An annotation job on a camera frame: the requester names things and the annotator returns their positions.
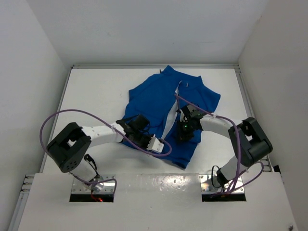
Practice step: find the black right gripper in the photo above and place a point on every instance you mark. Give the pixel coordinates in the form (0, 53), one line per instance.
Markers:
(182, 136)

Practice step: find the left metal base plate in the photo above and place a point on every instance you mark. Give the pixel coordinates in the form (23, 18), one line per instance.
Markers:
(107, 187)

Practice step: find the blue zip-up jacket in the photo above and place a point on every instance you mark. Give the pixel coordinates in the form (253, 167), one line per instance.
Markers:
(159, 97)

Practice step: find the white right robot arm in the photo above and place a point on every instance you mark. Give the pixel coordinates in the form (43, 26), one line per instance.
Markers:
(248, 139)

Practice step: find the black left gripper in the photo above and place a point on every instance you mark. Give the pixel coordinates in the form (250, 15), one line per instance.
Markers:
(149, 137)

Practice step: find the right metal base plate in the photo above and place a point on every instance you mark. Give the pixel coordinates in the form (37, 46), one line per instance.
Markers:
(208, 188)

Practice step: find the metal base plate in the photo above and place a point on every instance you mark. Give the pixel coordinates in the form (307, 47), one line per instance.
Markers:
(208, 188)
(107, 187)

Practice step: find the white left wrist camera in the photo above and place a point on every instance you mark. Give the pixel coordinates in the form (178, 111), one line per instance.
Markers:
(155, 145)

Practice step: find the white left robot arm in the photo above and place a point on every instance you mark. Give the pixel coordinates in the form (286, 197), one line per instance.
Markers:
(69, 149)

